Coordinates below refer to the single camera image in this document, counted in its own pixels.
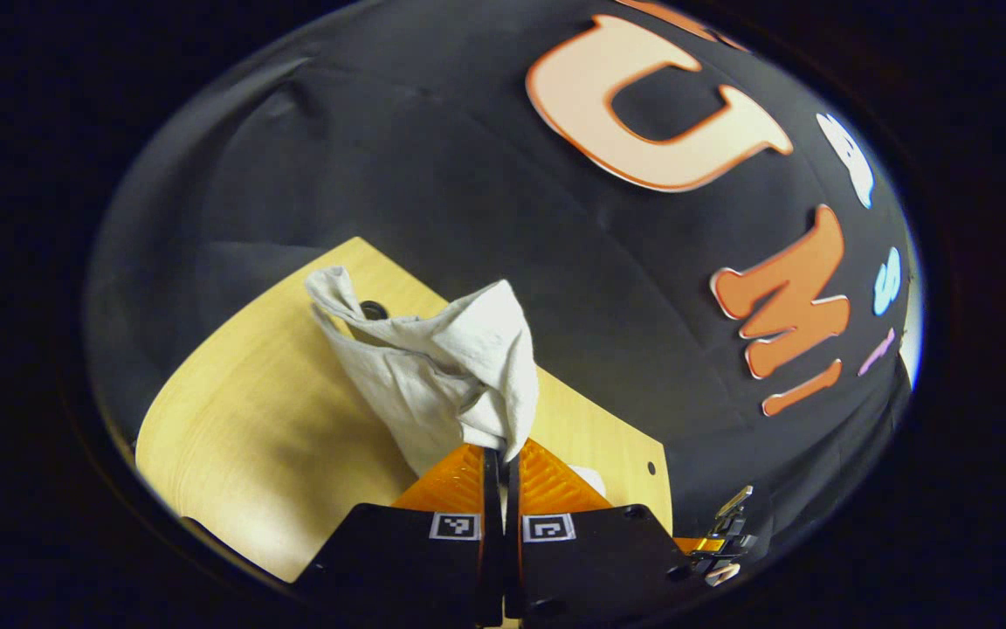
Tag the white jeans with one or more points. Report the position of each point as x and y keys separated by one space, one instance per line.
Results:
x=433 y=367

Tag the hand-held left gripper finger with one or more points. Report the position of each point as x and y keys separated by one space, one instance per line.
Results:
x=512 y=542
x=492 y=524

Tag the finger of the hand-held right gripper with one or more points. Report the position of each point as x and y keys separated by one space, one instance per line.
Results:
x=699 y=544

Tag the black backdrop cloth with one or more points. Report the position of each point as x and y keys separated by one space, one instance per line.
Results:
x=424 y=175

